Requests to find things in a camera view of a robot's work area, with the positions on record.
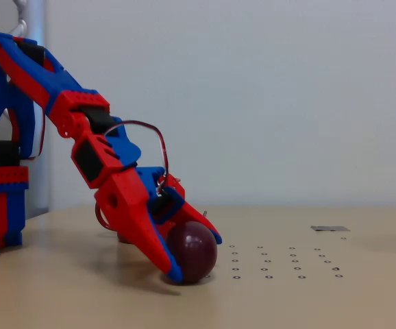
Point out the dark purple plum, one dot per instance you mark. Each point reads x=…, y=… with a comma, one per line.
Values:
x=198, y=250

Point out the red speckled enamel mug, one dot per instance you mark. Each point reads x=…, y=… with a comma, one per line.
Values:
x=123, y=239

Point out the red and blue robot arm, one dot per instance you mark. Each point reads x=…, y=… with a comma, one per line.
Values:
x=64, y=103

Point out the flat grey metal plate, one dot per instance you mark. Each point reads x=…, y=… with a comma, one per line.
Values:
x=330, y=228

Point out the silver metal tube frame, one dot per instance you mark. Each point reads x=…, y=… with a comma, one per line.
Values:
x=35, y=20

